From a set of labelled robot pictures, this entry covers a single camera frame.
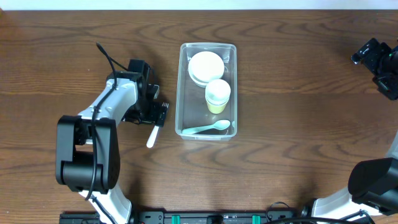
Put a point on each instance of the mint green plastic spoon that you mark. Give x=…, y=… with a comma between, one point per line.
x=219, y=125

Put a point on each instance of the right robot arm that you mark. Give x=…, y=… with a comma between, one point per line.
x=372, y=185

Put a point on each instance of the clear plastic container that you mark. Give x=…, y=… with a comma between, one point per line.
x=191, y=109

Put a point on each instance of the black mounting rail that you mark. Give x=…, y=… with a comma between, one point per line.
x=209, y=218

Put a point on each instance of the white plastic cup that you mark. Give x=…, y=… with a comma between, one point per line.
x=217, y=92

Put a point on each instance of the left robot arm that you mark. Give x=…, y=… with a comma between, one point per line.
x=87, y=150

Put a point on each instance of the white plastic fork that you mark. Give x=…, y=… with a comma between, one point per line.
x=151, y=140

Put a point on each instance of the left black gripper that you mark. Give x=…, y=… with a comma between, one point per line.
x=152, y=117

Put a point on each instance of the grey plastic bowl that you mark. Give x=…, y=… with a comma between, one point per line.
x=199, y=83

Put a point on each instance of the white plastic bowl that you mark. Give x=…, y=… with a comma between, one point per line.
x=206, y=66

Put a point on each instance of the yellow plastic cup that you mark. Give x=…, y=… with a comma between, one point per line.
x=216, y=108

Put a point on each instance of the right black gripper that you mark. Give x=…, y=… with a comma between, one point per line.
x=391, y=89

